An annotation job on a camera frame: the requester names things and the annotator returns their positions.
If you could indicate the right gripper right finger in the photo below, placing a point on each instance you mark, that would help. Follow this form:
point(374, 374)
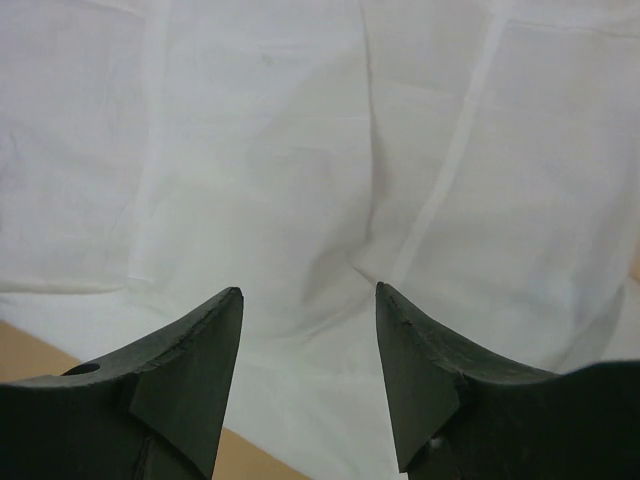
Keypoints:
point(461, 411)

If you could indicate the white long sleeve shirt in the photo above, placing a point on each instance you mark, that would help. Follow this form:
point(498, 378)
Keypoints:
point(480, 156)

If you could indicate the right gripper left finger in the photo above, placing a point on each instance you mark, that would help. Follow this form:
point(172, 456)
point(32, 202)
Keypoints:
point(153, 409)

